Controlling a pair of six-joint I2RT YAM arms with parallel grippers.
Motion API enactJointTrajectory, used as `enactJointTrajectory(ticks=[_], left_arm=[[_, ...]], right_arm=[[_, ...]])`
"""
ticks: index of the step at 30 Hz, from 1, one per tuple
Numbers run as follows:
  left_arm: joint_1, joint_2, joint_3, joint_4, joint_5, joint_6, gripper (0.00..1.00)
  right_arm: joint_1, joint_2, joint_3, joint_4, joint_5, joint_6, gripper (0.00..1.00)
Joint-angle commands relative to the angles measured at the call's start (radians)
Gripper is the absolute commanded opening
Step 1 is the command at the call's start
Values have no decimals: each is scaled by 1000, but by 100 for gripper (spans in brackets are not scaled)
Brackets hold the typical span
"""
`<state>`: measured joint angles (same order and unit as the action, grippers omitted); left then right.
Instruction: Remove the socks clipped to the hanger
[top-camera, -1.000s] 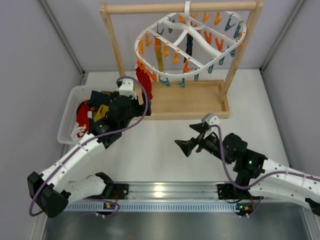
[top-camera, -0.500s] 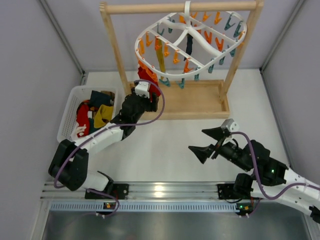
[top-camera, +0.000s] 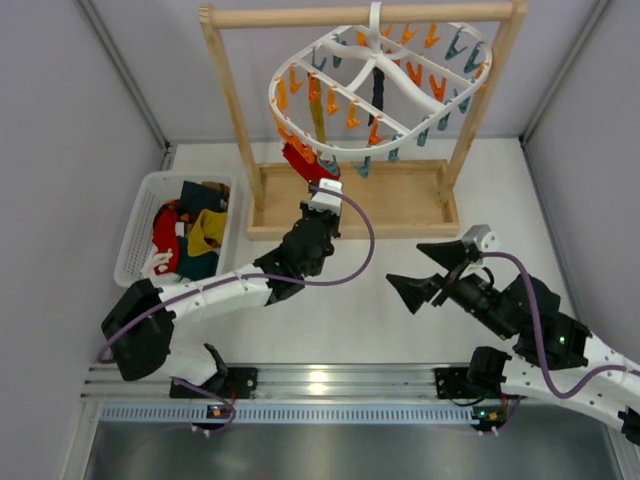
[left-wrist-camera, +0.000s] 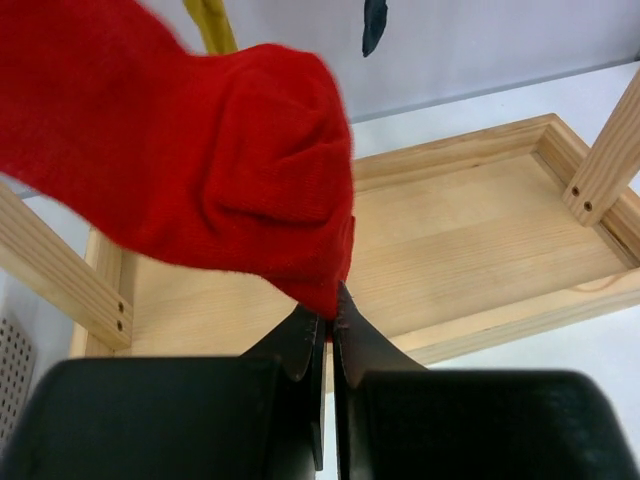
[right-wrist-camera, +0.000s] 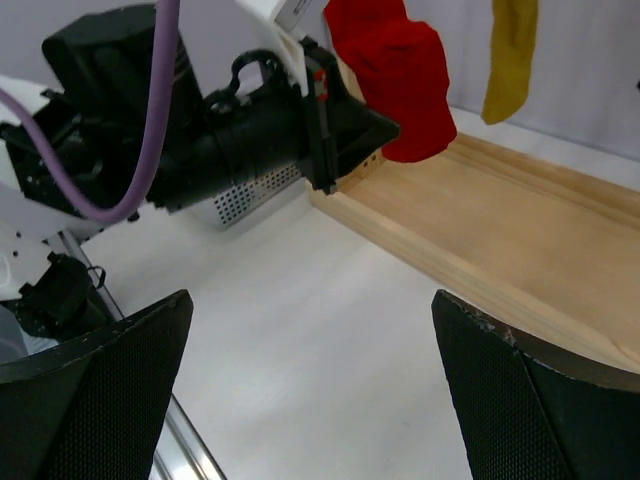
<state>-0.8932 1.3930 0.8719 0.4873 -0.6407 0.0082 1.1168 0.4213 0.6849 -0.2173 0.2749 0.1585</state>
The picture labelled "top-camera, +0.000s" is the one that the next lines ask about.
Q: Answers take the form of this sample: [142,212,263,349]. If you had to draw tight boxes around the red sock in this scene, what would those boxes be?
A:
[282,143,341,183]

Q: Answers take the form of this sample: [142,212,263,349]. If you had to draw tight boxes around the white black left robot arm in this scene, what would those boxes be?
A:
[101,199,341,398]

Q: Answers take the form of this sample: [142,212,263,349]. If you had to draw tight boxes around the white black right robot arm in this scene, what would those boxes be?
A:
[386,225,639,444]

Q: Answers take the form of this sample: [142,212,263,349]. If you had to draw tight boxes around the wooden hanger rack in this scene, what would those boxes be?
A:
[198,1,528,240]

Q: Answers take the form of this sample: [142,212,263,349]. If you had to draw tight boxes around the pile of socks in basket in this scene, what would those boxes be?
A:
[142,181,230,283]

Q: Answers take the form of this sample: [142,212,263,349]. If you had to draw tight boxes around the white round clip hanger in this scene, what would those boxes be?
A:
[268,2,494,162]

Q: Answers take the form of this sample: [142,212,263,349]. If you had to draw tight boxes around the olive yellow sock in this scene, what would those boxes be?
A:
[310,96,326,143]

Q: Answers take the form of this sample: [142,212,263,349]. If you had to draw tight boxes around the dark navy sock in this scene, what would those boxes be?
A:
[371,67,385,111]

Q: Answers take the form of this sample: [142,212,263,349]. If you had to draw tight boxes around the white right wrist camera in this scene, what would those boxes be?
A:
[462,224,501,252]

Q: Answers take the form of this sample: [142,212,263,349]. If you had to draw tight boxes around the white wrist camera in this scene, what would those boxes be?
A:
[462,224,501,252]
[308,178,343,216]

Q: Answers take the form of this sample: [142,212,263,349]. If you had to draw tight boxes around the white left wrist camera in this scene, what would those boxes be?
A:
[308,178,343,216]

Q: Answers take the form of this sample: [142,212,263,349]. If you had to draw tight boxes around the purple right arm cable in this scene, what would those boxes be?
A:
[474,251,640,434]

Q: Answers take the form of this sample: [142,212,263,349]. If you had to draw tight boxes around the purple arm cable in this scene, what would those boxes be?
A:
[474,251,640,434]
[97,184,376,436]

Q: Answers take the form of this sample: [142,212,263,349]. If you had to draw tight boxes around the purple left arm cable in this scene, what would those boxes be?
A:
[97,184,376,436]

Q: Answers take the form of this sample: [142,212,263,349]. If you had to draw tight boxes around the aluminium mounting rail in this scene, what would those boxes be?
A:
[79,362,626,404]

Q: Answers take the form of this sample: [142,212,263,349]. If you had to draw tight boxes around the white slotted cable duct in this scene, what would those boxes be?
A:
[100,403,479,425]

